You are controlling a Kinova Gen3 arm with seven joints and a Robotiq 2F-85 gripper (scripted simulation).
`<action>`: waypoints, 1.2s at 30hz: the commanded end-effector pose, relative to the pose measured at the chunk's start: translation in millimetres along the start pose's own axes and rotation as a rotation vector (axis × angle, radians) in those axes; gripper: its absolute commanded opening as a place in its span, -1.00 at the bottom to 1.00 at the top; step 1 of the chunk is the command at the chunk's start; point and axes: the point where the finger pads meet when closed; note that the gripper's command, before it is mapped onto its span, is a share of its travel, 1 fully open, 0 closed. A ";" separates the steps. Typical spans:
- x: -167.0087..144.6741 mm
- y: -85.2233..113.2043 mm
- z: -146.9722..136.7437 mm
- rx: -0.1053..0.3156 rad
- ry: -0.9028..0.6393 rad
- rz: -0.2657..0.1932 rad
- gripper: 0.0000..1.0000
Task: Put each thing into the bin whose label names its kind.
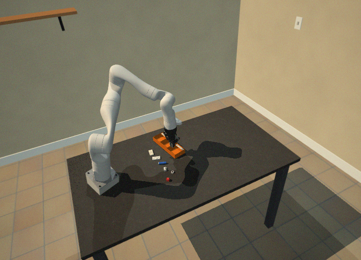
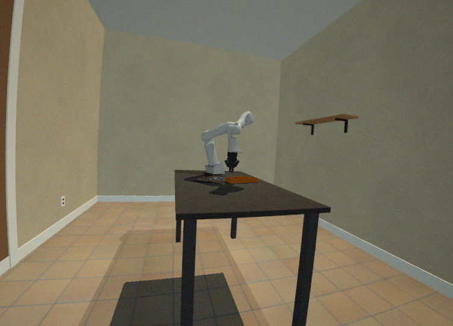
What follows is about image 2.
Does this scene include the orange labelled bins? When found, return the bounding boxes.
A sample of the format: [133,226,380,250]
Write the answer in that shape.
[225,176,258,184]

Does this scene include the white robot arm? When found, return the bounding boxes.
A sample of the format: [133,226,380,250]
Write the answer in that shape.
[201,111,254,166]

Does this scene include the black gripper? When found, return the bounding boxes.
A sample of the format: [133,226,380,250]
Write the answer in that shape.
[225,152,239,173]

